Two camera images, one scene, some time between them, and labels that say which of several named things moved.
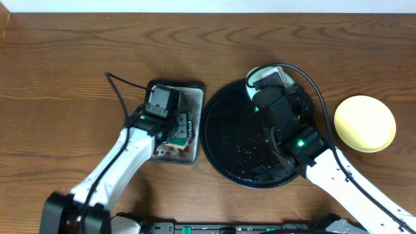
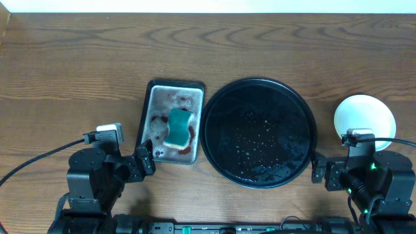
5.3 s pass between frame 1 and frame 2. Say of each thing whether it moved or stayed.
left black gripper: moved
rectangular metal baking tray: stayed
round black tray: stayed
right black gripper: moved
